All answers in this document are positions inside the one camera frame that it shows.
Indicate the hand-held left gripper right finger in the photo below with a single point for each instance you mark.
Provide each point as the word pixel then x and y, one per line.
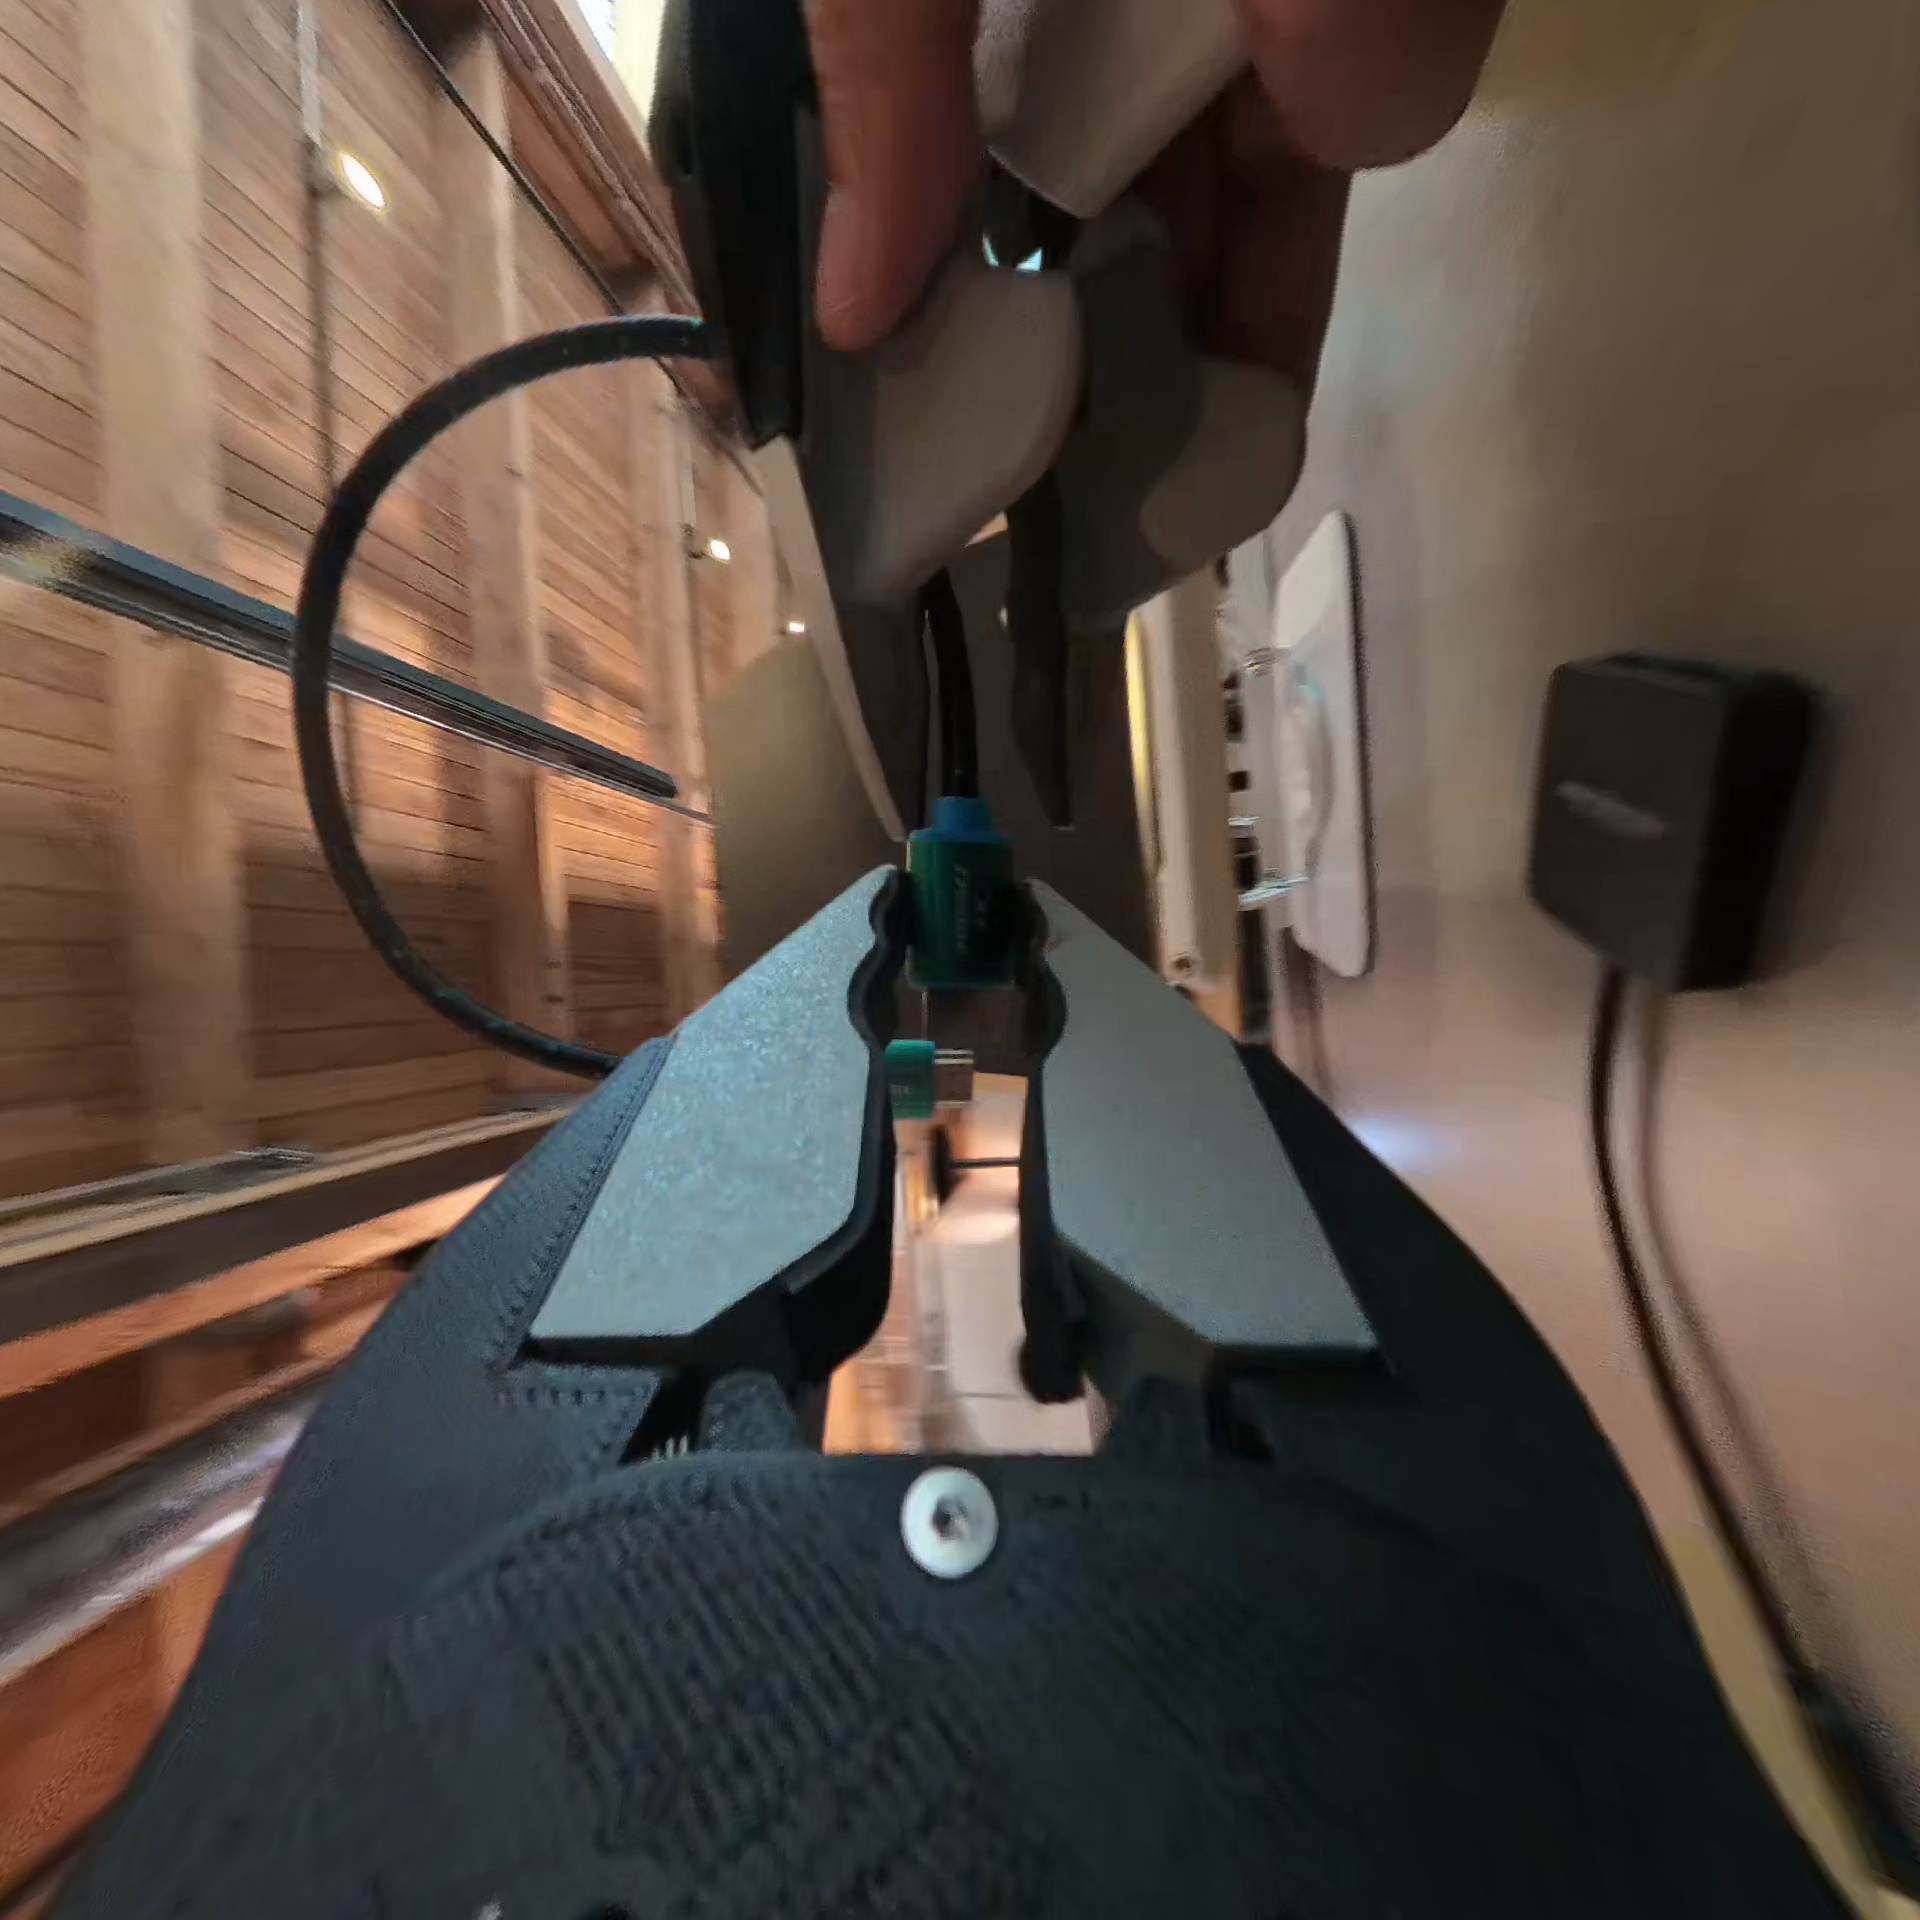
pixel 1201 1203

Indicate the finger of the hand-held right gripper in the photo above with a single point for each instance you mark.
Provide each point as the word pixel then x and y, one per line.
pixel 961 436
pixel 1156 477

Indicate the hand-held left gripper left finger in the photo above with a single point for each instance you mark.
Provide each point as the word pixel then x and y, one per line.
pixel 707 1170

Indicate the black adapter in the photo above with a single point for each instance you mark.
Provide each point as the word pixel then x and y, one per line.
pixel 1662 812

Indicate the person's right hand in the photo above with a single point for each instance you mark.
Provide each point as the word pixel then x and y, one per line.
pixel 892 182

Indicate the wooden book stand white base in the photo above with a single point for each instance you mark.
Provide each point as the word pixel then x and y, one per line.
pixel 1318 748

